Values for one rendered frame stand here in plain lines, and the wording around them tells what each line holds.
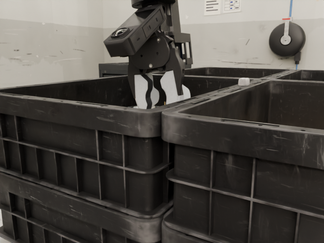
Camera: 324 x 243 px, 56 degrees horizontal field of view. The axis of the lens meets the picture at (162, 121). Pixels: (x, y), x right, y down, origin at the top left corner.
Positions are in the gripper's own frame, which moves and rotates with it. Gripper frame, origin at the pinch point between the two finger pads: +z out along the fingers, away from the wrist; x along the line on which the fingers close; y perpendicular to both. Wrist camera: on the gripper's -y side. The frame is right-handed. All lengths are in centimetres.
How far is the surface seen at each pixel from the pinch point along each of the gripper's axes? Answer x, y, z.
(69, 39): 292, 256, -68
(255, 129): -20.9, -19.7, -2.7
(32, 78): 297, 193, -21
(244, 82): -12.6, 6.0, -4.8
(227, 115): -13.2, -4.3, -1.2
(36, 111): 4.1, -19.6, -4.9
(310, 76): -16, 59, -2
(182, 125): -14.9, -19.7, -3.1
